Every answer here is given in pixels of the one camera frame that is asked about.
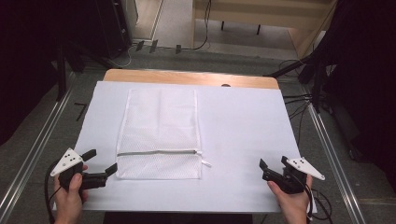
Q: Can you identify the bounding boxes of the white floor cable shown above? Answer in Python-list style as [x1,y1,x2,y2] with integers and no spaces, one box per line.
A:
[114,42,138,69]

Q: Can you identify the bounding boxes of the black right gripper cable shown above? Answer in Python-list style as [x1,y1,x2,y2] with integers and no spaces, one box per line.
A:
[303,176,334,224]

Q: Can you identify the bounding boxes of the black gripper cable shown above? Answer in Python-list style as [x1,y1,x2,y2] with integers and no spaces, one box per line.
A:
[303,176,334,224]
[43,160,62,224]

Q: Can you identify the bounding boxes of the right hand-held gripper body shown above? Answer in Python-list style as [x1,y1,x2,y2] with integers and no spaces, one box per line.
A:
[262,157,327,195]

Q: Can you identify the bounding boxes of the person's left hand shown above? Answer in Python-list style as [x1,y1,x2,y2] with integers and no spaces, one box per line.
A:
[53,164,90,224]

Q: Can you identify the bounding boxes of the metal floor rail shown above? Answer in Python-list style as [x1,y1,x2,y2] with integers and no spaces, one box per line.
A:
[306,102,368,224]
[0,72,77,224]

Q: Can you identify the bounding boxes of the wooden table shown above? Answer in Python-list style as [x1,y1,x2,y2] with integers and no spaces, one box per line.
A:
[103,68,280,91]

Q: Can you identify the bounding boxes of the white mesh laundry bag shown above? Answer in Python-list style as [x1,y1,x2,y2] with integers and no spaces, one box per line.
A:
[115,88,213,180]

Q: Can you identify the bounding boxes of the white table sheet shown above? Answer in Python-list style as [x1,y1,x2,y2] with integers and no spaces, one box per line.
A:
[52,81,318,215]

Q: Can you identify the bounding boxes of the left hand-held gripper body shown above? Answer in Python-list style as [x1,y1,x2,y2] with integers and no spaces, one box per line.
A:
[49,147,108,191]

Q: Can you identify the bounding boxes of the person's right hand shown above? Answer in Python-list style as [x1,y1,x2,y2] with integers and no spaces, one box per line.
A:
[266,175,314,224]

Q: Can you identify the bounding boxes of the black floor cables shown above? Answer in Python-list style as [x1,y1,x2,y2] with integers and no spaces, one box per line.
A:
[282,92,314,147]

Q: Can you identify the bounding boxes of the black metal stand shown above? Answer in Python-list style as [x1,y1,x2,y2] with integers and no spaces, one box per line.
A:
[55,38,117,103]
[262,51,330,115]

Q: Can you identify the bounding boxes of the black hanging cable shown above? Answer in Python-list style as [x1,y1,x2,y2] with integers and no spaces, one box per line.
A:
[180,0,213,52]

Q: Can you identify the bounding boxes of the black curtain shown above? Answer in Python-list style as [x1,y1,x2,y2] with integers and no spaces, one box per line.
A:
[0,0,104,147]
[311,0,396,190]

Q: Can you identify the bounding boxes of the black cabinet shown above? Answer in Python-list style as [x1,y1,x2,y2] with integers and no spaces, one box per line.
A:
[93,0,134,60]

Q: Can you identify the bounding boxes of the light wooden platform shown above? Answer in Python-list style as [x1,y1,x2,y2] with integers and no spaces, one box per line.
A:
[191,0,340,60]

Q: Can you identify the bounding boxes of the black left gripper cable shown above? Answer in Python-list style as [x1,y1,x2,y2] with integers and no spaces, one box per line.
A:
[43,160,62,224]

